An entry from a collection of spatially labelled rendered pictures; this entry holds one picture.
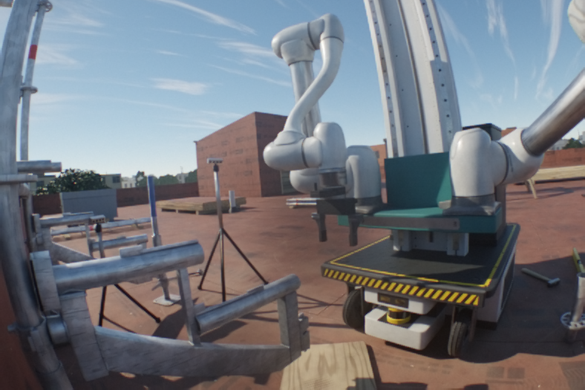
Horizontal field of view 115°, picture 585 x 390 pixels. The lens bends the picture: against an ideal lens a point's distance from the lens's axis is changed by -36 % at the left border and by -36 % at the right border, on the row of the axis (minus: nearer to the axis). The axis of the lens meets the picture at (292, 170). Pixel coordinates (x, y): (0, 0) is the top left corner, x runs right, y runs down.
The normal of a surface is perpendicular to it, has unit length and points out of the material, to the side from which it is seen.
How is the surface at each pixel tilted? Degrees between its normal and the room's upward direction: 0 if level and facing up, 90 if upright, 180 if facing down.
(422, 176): 90
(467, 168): 88
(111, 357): 90
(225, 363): 90
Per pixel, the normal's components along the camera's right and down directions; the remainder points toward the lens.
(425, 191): -0.75, 0.06
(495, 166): 0.06, -0.02
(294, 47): -0.37, 0.29
